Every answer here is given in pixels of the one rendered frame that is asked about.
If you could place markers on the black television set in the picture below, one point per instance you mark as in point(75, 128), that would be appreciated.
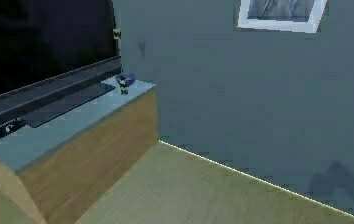
point(45, 43)

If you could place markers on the small blue object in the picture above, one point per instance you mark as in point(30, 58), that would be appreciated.
point(126, 80)

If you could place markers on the black remote control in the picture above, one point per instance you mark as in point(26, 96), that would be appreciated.
point(8, 128)

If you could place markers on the wooden television cabinet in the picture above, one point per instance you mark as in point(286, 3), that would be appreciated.
point(95, 150)

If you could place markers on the white framed wall picture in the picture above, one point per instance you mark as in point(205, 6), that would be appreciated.
point(281, 15)

